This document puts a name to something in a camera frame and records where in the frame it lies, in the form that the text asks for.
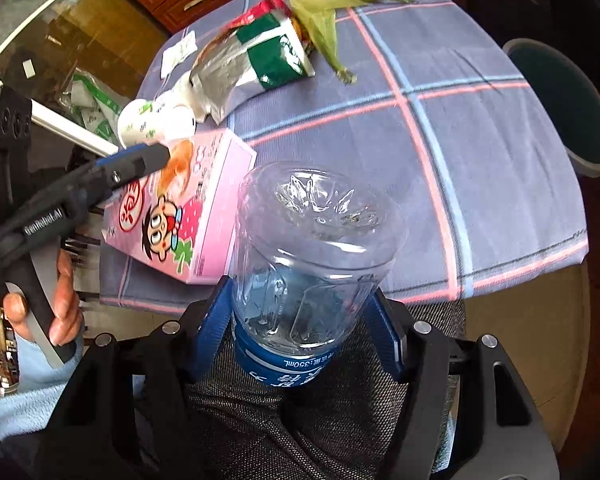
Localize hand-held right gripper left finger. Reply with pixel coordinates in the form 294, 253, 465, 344
32, 275, 236, 480

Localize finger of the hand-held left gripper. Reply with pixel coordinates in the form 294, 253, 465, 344
72, 142, 173, 207

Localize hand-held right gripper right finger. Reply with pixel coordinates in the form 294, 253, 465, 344
365, 290, 561, 480

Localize white paper cup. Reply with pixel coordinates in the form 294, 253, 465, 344
117, 99, 197, 149

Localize clear plastic bottle blue label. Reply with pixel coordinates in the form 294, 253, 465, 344
232, 160, 408, 392

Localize pink cartoon snack box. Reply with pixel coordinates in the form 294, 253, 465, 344
101, 127, 257, 286

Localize silver green snack bag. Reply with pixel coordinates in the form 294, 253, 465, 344
189, 0, 317, 123

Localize green corn husk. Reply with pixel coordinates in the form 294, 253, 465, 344
289, 0, 416, 86

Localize dark green trash bin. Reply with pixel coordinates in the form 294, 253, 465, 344
501, 38, 600, 178

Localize person's left forearm blue sleeve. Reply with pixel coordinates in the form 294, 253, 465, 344
0, 330, 146, 443

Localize person's left hand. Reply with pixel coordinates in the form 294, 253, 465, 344
2, 249, 85, 346

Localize white green plastic bag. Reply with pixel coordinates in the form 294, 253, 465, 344
62, 71, 124, 144

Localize small white paper packet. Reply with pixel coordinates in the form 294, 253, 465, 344
160, 31, 198, 79

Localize person's grey pants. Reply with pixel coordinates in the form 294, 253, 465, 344
180, 300, 467, 480

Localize glass sliding door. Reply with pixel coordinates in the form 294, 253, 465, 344
0, 0, 126, 157

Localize blue plaid tablecloth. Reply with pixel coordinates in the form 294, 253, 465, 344
100, 0, 590, 311

